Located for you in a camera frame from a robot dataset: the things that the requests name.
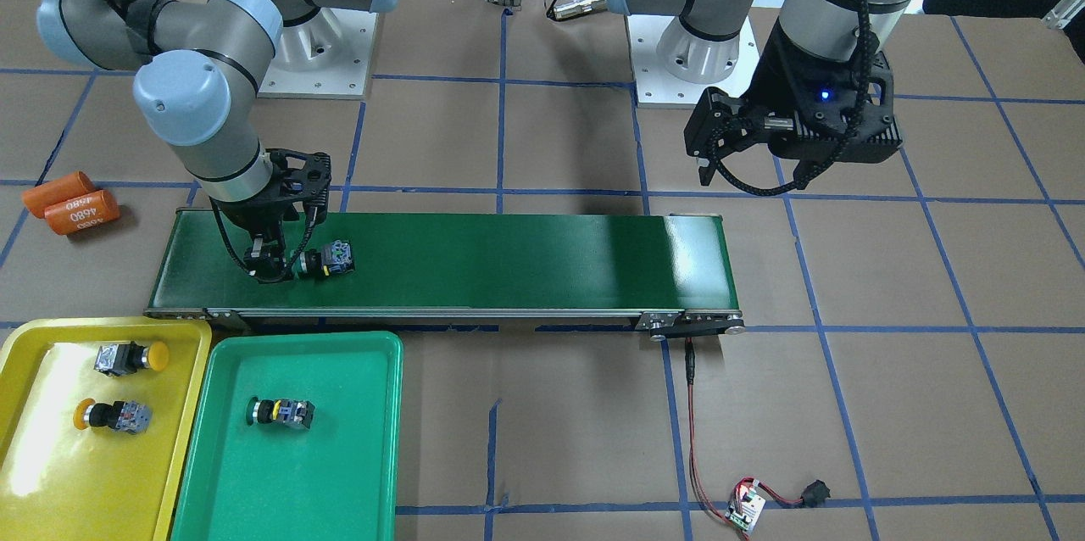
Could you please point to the small controller circuit board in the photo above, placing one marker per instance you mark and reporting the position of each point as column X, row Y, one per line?
column 745, row 506

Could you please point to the green plastic tray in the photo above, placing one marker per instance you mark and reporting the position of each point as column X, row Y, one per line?
column 335, row 481

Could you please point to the green conveyor belt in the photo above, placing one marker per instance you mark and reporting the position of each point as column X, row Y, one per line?
column 669, row 276

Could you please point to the yellow plastic tray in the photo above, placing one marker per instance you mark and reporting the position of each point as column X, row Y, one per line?
column 63, row 483

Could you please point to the yellow push button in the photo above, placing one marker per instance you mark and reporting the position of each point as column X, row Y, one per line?
column 122, row 415
column 123, row 359

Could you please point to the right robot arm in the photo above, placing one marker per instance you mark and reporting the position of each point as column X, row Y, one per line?
column 198, row 68

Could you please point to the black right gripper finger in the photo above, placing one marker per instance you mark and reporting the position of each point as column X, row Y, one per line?
column 311, row 257
column 264, row 260

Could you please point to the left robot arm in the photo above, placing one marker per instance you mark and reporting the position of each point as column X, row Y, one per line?
column 828, row 29

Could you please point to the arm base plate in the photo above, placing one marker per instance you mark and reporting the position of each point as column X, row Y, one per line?
column 327, row 57
column 672, row 68

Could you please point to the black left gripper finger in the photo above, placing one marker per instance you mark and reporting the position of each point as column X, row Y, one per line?
column 722, row 125

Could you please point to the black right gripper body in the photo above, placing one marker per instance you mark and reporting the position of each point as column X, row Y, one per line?
column 252, row 220

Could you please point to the plain orange cylinder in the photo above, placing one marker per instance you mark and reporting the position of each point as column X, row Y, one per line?
column 73, row 185

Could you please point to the green push button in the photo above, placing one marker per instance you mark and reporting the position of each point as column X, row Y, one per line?
column 295, row 414
column 333, row 259

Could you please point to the orange cylinder marked 4680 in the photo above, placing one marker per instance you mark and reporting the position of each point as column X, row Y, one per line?
column 83, row 212

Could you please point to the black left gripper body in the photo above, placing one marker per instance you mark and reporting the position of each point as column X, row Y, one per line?
column 777, row 80

